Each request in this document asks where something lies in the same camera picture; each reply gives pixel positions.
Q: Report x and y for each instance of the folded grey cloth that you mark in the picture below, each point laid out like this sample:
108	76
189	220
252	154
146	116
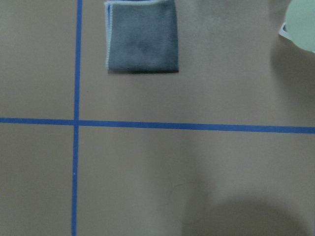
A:
141	36

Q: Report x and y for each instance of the white cup rack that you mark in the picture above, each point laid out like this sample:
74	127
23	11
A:
283	32

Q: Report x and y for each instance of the green plastic cup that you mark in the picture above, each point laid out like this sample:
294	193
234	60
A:
300	23

